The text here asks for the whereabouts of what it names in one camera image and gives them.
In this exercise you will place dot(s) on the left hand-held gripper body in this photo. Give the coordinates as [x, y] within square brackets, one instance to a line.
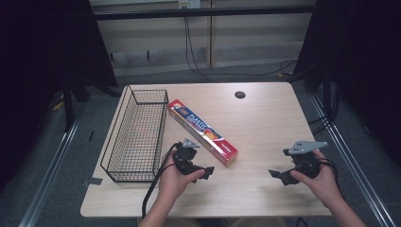
[185, 155]

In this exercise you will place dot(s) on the white wall power outlet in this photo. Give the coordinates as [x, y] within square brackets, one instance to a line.
[189, 3]

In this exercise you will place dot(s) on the dark curtain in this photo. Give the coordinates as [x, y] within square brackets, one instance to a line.
[47, 63]
[362, 63]

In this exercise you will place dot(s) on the person's right hand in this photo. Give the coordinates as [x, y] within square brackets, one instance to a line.
[324, 186]

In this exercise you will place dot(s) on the person's left hand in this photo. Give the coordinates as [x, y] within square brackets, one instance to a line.
[171, 184]

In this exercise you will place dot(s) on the black stand leg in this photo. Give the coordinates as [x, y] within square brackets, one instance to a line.
[68, 104]

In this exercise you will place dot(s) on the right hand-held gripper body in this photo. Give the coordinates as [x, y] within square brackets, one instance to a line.
[305, 162]

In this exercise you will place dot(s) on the black horizontal frame bar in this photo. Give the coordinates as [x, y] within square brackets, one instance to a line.
[201, 13]

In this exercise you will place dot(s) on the grey tape piece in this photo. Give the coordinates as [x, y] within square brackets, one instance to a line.
[93, 181]

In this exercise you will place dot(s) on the metal floor rail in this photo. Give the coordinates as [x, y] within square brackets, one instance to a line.
[350, 164]
[47, 179]

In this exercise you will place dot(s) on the red plastic wrap box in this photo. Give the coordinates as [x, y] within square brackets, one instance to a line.
[201, 130]

